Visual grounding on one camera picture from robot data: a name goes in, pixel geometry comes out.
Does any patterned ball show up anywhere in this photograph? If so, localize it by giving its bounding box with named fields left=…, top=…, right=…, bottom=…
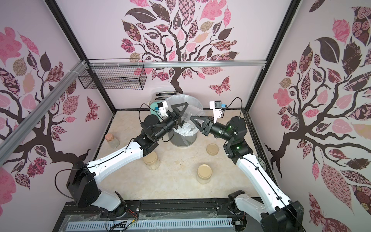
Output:
left=256, top=157, right=267, bottom=171

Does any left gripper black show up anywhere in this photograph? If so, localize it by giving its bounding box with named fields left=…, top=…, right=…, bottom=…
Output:
left=155, top=102, right=188, bottom=140

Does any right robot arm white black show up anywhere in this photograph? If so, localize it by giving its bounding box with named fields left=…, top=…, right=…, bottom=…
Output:
left=190, top=116, right=305, bottom=232

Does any white trash bag liner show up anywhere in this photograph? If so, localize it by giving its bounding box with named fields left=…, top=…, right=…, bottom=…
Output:
left=165, top=94, right=205, bottom=137

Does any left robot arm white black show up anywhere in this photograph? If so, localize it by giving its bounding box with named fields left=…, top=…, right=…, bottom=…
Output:
left=66, top=102, right=188, bottom=217

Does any glass jar tan lid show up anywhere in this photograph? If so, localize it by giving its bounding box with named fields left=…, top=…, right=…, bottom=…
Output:
left=143, top=151, right=160, bottom=170
left=182, top=105, right=205, bottom=123
left=196, top=164, right=213, bottom=184

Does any aluminium rail back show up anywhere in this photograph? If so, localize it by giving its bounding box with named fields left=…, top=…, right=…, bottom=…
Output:
left=89, top=60, right=267, bottom=68

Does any aluminium rail left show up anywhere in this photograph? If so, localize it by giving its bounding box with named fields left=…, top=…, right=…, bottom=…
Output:
left=1, top=61, right=88, bottom=165

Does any mint green toaster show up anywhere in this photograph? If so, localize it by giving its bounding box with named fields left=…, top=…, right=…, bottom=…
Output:
left=149, top=91, right=178, bottom=119

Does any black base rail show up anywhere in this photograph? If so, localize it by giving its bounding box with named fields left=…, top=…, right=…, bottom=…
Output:
left=53, top=196, right=303, bottom=232

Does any white slotted cable duct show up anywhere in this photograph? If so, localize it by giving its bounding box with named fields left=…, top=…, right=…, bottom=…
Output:
left=64, top=218, right=234, bottom=232

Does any black wire basket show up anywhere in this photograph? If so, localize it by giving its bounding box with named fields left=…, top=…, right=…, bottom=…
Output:
left=78, top=58, right=147, bottom=90

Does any aluminium rail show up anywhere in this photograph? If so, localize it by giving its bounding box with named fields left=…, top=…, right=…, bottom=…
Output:
left=1, top=61, right=88, bottom=165
left=89, top=60, right=267, bottom=68

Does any small jar pink lid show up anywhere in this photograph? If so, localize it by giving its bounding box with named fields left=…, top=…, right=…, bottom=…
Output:
left=105, top=133, right=120, bottom=148

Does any grey trash bin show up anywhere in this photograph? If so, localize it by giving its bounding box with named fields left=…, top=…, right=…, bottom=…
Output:
left=168, top=130, right=197, bottom=148

